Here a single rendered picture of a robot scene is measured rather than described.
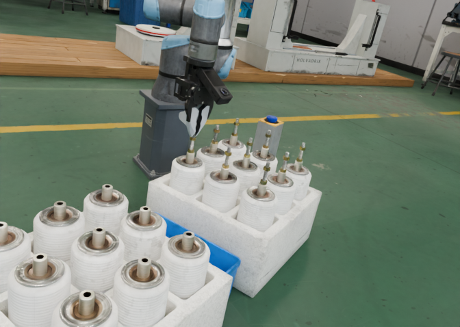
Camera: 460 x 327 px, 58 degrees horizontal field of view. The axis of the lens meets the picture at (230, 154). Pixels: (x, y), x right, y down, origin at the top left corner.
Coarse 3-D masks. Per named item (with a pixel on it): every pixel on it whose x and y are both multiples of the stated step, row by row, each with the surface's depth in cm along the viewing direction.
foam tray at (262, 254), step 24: (168, 192) 114; (312, 192) 130; (168, 216) 116; (192, 216) 112; (216, 216) 107; (288, 216) 114; (312, 216) 132; (216, 240) 109; (240, 240) 105; (264, 240) 101; (288, 240) 117; (240, 264) 107; (264, 264) 105; (240, 288) 109
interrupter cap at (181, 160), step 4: (180, 156) 119; (184, 156) 120; (176, 160) 117; (180, 160) 117; (184, 160) 118; (196, 160) 119; (200, 160) 119; (180, 164) 115; (184, 164) 115; (188, 164) 115; (192, 164) 116; (196, 164) 116; (200, 164) 116
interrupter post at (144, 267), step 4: (140, 260) 70; (144, 260) 71; (148, 260) 71; (140, 264) 70; (144, 264) 70; (148, 264) 70; (140, 268) 70; (144, 268) 70; (148, 268) 70; (140, 272) 70; (144, 272) 70; (148, 272) 71; (140, 276) 71; (144, 276) 71; (148, 276) 71
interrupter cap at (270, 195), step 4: (248, 188) 108; (252, 188) 109; (256, 188) 109; (248, 192) 106; (252, 192) 107; (256, 192) 108; (268, 192) 108; (272, 192) 109; (252, 196) 105; (256, 196) 105; (260, 196) 106; (264, 196) 107; (268, 196) 106; (272, 196) 107; (260, 200) 104; (264, 200) 104; (268, 200) 104
